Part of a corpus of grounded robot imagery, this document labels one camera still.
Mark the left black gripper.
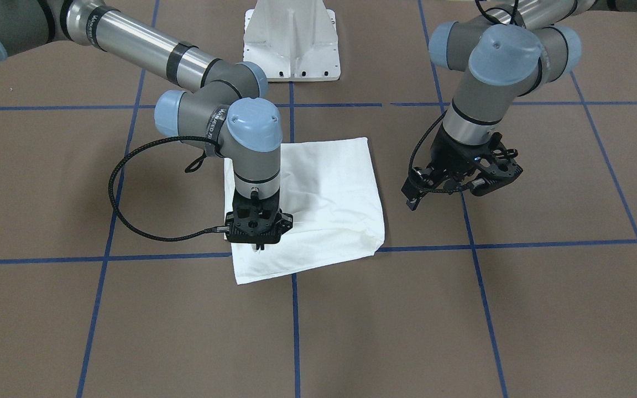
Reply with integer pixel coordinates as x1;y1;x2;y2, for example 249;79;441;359
401;129;523;211

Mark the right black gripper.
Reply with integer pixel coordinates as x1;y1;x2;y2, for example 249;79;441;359
225;192;293;252

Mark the white long-sleeve printed shirt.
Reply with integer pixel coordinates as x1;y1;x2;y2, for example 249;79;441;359
232;138;386;285

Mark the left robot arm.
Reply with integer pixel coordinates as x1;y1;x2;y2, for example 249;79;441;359
401;1;637;211

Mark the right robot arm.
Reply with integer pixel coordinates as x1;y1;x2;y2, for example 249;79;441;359
0;1;293;251

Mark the white camera mast base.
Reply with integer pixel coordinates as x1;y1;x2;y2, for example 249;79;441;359
243;1;341;82

